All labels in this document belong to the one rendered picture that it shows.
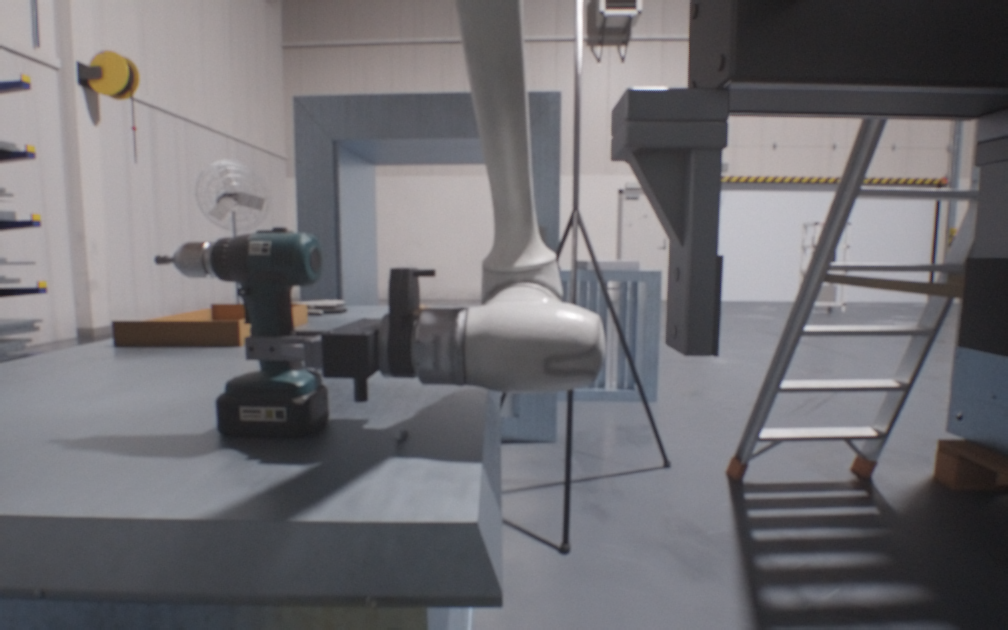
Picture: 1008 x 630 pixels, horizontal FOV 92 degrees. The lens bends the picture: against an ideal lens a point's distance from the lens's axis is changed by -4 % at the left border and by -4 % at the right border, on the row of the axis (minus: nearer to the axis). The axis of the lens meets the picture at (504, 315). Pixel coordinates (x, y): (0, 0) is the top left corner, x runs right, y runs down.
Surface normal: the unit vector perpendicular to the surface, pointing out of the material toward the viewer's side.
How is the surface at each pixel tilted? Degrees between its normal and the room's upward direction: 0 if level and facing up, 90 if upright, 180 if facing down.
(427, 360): 90
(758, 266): 90
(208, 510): 0
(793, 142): 90
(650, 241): 90
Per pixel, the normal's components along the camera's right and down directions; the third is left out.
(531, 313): 0.00, -0.70
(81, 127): 1.00, 0.01
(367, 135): -0.05, 0.11
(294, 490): 0.00, -0.99
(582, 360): 0.25, 0.29
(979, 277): -1.00, 0.00
